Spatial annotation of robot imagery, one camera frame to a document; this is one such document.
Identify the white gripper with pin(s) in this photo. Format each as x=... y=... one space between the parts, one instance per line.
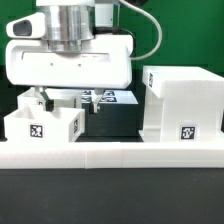
x=103 y=63

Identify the white front drawer box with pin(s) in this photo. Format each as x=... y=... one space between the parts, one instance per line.
x=33 y=124

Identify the white drawer box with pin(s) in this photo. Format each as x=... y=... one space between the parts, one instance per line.
x=33 y=124
x=68 y=98

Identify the white drawer cabinet frame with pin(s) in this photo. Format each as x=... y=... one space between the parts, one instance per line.
x=182 y=104

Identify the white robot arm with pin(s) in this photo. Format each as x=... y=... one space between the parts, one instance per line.
x=62 y=46

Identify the white rear drawer box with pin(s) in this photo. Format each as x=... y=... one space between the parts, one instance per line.
x=68 y=98

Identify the paper sheet with markers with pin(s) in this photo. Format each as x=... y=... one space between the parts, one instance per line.
x=110 y=97

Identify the white L-shaped fence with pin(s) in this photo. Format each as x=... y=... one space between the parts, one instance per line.
x=102 y=155

